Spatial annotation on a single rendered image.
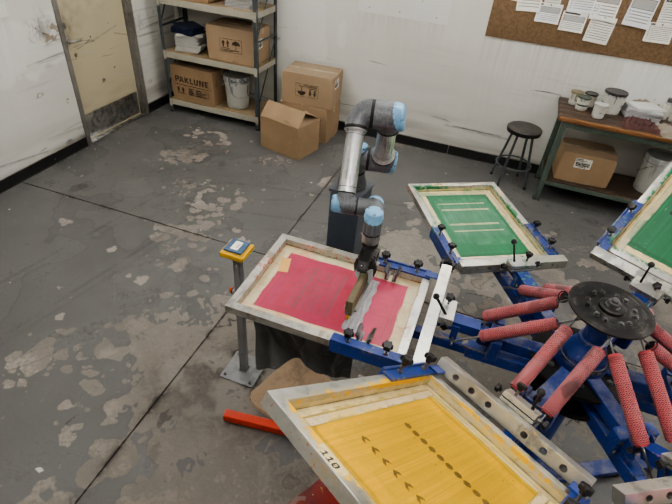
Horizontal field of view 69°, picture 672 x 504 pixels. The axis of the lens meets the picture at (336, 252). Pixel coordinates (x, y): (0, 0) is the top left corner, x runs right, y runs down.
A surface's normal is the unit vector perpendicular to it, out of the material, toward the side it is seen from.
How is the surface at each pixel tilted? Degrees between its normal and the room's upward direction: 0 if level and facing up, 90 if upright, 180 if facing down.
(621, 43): 90
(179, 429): 0
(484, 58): 90
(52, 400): 0
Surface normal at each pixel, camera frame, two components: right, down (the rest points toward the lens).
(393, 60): -0.34, 0.56
